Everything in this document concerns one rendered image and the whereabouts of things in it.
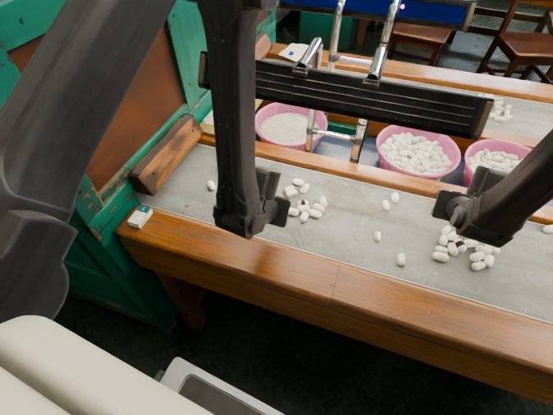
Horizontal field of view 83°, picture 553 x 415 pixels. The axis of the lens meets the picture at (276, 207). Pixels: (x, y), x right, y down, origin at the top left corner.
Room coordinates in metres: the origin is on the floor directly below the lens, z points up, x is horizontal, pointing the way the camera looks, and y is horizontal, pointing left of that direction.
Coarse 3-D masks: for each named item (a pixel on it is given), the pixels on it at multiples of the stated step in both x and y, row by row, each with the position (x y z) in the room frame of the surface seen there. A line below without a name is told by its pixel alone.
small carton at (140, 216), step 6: (138, 210) 0.53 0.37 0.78; (144, 210) 0.53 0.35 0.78; (150, 210) 0.53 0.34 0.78; (132, 216) 0.51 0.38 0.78; (138, 216) 0.51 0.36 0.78; (144, 216) 0.51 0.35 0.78; (150, 216) 0.52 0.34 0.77; (132, 222) 0.49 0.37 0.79; (138, 222) 0.49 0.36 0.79; (144, 222) 0.50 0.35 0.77; (138, 228) 0.48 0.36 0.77
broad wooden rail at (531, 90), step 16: (272, 48) 1.55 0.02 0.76; (336, 64) 1.40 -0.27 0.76; (352, 64) 1.39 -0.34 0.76; (384, 64) 1.39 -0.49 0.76; (400, 64) 1.39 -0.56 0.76; (416, 64) 1.39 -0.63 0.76; (416, 80) 1.28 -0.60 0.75; (432, 80) 1.26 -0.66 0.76; (448, 80) 1.25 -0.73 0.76; (464, 80) 1.25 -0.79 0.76; (480, 80) 1.25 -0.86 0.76; (496, 80) 1.25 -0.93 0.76; (512, 80) 1.25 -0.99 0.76; (512, 96) 1.16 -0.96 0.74; (528, 96) 1.14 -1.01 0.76; (544, 96) 1.12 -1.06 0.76
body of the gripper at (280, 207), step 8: (272, 200) 0.46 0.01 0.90; (280, 200) 0.47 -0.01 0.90; (288, 200) 0.46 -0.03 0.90; (272, 208) 0.42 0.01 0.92; (280, 208) 0.45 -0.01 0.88; (288, 208) 0.45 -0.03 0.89; (272, 216) 0.41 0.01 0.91; (280, 216) 0.44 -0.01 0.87; (272, 224) 0.43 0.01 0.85; (280, 224) 0.43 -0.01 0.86
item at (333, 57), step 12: (396, 0) 1.04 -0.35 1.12; (336, 12) 1.03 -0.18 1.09; (336, 24) 1.02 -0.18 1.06; (384, 24) 0.99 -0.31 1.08; (336, 36) 1.02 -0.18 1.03; (384, 36) 0.97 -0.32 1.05; (336, 48) 1.02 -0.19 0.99; (336, 60) 1.02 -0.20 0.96; (348, 60) 1.01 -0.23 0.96; (360, 60) 1.00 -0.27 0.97; (336, 132) 1.00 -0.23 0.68; (348, 132) 0.99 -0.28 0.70
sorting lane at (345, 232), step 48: (192, 192) 0.63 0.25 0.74; (336, 192) 0.63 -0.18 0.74; (384, 192) 0.63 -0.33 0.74; (288, 240) 0.46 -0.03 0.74; (336, 240) 0.46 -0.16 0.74; (384, 240) 0.46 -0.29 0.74; (432, 240) 0.46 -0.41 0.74; (528, 240) 0.46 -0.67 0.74; (432, 288) 0.32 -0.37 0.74; (480, 288) 0.32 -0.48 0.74; (528, 288) 0.32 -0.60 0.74
